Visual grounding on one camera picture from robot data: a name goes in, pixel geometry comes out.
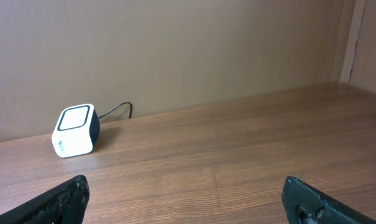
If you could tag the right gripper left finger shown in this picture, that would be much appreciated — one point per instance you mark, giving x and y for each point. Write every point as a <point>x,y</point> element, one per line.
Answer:
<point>65,203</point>

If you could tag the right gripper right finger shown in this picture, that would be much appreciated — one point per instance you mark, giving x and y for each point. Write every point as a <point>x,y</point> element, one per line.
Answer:
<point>306,204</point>

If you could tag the white barcode scanner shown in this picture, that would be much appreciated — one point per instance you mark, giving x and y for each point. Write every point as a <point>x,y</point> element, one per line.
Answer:
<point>76,131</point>

